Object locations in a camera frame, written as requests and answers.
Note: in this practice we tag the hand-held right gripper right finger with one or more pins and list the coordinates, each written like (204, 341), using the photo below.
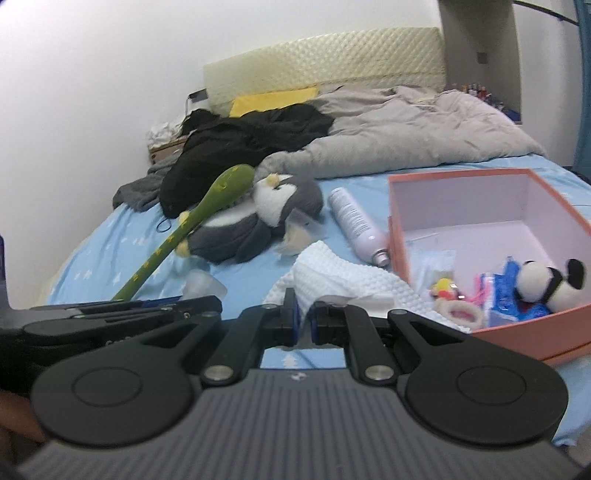
(315, 323)

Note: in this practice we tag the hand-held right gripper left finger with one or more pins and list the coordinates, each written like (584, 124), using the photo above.
(290, 323)

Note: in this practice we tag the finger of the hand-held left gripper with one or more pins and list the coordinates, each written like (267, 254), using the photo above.
(184, 305)

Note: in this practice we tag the white waffle towel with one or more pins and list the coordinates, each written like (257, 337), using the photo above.
(351, 277)

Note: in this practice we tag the small colourful toy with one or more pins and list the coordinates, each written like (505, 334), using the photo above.
(443, 286)

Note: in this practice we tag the beige pink plush slipper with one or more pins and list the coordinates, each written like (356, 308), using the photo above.
(461, 314)

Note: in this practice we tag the blue white plastic packet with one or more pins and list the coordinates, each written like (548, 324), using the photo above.
(503, 295)

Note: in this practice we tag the orange cardboard box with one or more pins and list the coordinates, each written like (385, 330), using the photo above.
(531, 337)

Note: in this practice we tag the panda plush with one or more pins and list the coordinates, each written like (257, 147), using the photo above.
(531, 281)

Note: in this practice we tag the person's left hand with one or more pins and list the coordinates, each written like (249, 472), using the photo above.
(16, 410)

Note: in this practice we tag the clear plastic cup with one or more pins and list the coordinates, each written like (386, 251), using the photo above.
(203, 286)

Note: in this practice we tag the bed with blue sheet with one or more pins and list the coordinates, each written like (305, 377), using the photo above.
(115, 258)

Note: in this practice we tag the white spray can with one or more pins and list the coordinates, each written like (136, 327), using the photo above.
(353, 217)

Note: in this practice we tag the grey penguin plush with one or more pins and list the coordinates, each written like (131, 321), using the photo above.
(277, 203)

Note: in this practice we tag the green plush toy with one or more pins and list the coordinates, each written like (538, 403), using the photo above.
(221, 189)

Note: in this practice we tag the dark grey cloth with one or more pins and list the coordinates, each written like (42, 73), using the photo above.
(138, 191)

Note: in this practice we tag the clear plastic bag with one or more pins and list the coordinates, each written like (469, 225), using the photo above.
(434, 265)

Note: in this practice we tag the brown cardboard box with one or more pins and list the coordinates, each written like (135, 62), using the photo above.
(159, 152)

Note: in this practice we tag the pink plastic item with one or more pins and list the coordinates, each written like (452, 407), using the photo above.
(482, 288)

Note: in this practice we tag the black clothing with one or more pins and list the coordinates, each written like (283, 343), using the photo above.
(231, 138)

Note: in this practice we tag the white crumpled cloth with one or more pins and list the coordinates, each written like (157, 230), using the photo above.
(161, 131)

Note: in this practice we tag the dark bedside device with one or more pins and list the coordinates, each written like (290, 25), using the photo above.
(197, 95)

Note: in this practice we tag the grey duvet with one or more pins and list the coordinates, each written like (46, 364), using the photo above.
(415, 134)

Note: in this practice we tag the yellow pillow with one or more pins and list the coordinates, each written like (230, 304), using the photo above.
(272, 99)

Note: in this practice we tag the cream padded headboard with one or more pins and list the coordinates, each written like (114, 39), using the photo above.
(323, 55)

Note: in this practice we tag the row of small bottles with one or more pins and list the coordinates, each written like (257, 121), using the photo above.
(478, 94)

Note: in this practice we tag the blue box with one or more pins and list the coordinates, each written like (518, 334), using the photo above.
(512, 115)

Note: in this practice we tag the blue curtain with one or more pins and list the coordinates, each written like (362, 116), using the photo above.
(582, 147)

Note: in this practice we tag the wall outlet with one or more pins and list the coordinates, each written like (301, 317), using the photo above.
(482, 57)

